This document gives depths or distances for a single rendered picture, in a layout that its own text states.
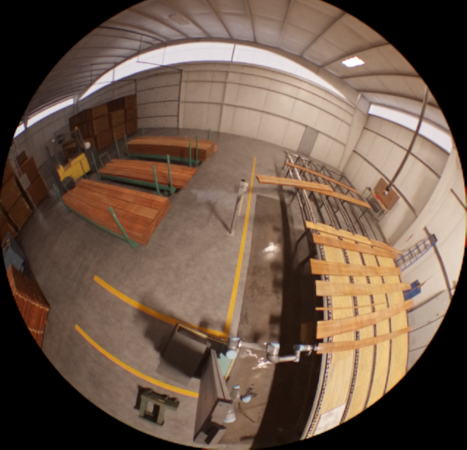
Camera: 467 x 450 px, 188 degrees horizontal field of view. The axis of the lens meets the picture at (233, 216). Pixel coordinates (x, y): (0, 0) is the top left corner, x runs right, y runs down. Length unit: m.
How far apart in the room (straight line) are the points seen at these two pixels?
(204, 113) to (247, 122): 3.09
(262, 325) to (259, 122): 10.18
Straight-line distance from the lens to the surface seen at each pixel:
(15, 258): 6.06
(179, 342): 1.61
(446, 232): 7.68
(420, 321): 7.26
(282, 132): 10.40
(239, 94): 10.29
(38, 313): 4.37
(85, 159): 7.05
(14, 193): 9.03
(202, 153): 4.60
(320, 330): 2.02
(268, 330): 2.59
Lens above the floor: 2.41
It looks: 46 degrees down
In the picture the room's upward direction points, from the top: 13 degrees clockwise
